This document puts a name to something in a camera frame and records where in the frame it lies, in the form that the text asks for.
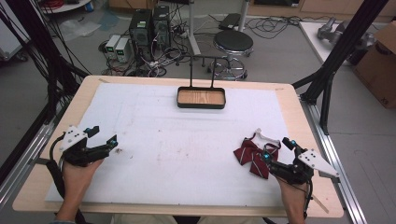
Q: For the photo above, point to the black computer tower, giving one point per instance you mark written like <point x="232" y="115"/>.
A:
<point x="140" y="32"/>
<point x="162" y="26"/>

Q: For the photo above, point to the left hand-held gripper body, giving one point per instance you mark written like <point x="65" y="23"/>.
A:
<point x="76" y="149"/>

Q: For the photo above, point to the white power supply unit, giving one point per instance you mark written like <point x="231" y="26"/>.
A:
<point x="111" y="46"/>
<point x="122" y="50"/>

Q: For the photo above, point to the black metal frame post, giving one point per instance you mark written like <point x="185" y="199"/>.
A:
<point x="339" y="53"/>
<point x="37" y="46"/>

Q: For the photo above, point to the flat black box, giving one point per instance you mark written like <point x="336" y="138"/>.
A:
<point x="229" y="21"/>

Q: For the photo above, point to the person's left hand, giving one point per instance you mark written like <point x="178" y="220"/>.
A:
<point x="77" y="179"/>

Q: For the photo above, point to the brown cardboard box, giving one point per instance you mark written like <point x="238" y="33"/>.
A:
<point x="378" y="68"/>

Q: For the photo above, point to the black rack with wooden base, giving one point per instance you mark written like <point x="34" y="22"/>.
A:
<point x="200" y="98"/>

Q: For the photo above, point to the person's right hand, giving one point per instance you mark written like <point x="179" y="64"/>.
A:
<point x="292" y="193"/>

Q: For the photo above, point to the red striped doll garment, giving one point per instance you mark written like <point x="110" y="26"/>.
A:
<point x="253" y="157"/>

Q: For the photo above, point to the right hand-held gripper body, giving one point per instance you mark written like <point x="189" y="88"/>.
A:
<point x="300" y="169"/>

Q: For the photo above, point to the black round stool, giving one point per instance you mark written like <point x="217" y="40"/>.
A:
<point x="233" y="42"/>

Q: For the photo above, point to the aluminium rail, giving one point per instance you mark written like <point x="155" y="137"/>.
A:
<point x="336" y="161"/>
<point x="21" y="161"/>

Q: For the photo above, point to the white table mat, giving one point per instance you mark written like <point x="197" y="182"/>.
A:
<point x="174" y="149"/>

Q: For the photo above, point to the white desk leg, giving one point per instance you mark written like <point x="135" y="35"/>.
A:
<point x="193" y="28"/>
<point x="243" y="15"/>

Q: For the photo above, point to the round white table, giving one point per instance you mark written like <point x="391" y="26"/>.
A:
<point x="62" y="5"/>

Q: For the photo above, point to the small white hanger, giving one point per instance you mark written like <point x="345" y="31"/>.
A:
<point x="264" y="138"/>

